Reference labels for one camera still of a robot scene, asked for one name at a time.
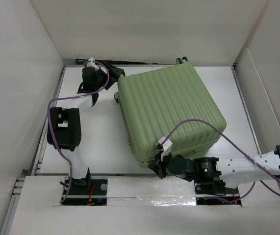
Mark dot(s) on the green hard-shell suitcase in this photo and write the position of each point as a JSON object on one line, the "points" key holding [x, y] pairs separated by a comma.
{"points": [[171, 102]]}

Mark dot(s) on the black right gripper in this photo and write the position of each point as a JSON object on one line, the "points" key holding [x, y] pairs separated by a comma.
{"points": [[158, 165]]}

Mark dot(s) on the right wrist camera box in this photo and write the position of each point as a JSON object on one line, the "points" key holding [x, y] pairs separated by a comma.
{"points": [[164, 146]]}

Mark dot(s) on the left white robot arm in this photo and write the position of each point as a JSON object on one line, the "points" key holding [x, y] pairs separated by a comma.
{"points": [[64, 125]]}

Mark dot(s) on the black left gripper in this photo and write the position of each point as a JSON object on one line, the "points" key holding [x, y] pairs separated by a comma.
{"points": [[114, 73]]}

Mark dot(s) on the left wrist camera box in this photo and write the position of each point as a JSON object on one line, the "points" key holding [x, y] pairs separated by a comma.
{"points": [[91, 63]]}

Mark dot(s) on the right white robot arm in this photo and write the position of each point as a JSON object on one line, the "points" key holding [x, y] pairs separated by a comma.
{"points": [[221, 172]]}

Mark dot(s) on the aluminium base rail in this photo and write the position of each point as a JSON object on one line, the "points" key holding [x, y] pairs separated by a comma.
{"points": [[134, 206]]}

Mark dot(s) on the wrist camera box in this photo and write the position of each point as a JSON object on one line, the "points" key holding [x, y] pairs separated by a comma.
{"points": [[91, 63], [164, 146]]}

